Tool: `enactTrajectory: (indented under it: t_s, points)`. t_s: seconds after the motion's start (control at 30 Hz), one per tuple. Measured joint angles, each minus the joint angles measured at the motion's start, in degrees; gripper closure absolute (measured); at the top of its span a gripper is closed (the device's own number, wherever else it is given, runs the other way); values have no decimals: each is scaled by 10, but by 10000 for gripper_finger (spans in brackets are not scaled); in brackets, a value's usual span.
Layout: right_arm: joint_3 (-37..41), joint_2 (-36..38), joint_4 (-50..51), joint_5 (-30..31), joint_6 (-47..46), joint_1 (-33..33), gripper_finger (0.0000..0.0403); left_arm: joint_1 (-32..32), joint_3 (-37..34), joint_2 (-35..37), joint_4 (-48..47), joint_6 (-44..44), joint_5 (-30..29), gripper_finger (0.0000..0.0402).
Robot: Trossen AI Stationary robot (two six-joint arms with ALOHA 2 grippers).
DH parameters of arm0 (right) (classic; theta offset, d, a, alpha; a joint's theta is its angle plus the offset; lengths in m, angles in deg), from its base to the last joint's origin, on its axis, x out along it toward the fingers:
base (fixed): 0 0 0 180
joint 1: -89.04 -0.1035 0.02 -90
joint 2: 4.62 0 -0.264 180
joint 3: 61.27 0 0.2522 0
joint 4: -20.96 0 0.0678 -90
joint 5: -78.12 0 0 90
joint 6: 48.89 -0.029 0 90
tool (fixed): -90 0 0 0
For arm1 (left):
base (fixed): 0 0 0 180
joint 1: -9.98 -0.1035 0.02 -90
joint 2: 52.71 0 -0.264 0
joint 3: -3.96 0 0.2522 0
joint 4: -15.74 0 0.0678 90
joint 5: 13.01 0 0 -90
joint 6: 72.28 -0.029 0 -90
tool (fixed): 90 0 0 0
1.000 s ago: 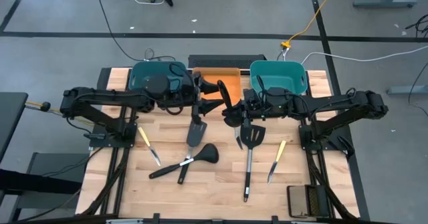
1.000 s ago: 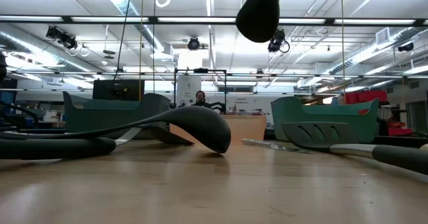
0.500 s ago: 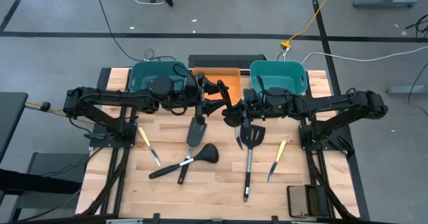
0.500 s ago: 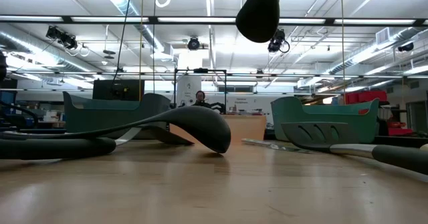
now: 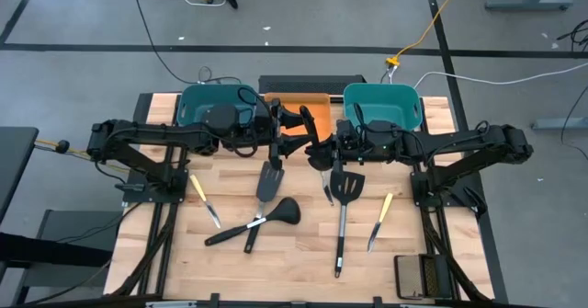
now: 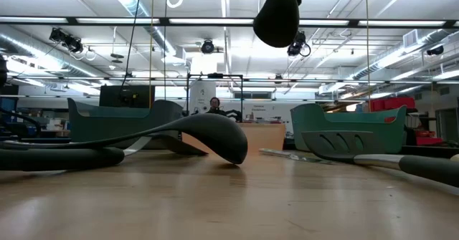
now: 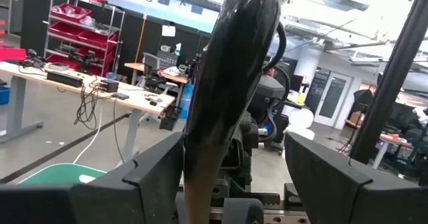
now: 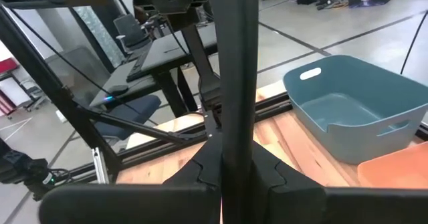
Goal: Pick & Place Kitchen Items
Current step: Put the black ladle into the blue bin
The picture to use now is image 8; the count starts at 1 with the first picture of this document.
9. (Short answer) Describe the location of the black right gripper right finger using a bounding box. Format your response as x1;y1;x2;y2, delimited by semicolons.
252;139;325;224

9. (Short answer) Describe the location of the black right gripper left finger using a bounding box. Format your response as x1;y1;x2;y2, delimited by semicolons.
163;133;223;224

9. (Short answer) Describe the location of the blue office chair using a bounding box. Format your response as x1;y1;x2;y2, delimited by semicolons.
93;94;162;141

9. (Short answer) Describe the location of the teal plastic bin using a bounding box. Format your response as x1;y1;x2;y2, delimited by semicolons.
282;54;428;165

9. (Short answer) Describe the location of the black computer mouse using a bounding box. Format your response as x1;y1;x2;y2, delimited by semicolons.
106;84;130;96

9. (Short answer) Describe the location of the black keyboard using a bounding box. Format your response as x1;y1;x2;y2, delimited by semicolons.
126;49;150;83

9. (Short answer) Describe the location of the dark grey desk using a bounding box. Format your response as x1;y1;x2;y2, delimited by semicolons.
88;21;218;118

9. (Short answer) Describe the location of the orange plastic tray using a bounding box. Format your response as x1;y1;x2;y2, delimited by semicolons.
356;140;428;190

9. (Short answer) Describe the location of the grey office chair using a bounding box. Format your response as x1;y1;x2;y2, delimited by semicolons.
112;13;151;51

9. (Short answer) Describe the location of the black device with green light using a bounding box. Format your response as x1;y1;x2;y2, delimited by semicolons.
0;138;71;201

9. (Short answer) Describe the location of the black diagonal frame strut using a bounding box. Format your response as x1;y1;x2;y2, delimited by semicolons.
76;105;190;144

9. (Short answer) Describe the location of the silver aluminium bracket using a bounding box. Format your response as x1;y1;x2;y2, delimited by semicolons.
92;146;111;185

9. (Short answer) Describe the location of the black upright frame post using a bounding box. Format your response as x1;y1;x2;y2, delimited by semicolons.
0;3;123;185

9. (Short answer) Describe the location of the thin black cable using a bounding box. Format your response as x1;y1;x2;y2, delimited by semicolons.
400;9;428;75

